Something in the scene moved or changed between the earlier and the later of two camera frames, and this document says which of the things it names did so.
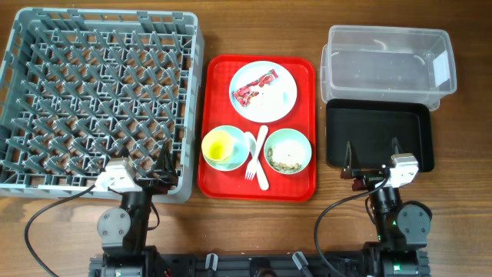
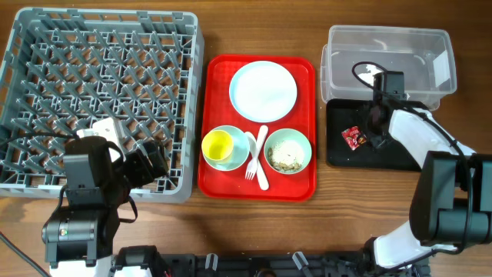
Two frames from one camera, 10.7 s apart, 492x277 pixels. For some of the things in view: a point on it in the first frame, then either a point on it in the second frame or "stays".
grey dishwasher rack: (81, 88) stays
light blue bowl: (240, 151) stays
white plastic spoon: (250, 140) stays
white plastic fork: (251, 167) stays
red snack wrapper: (244, 95) -> (354, 137)
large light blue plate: (274, 101) stays
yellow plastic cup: (217, 145) stays
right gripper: (353, 171) -> (378, 141)
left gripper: (167, 175) -> (145, 175)
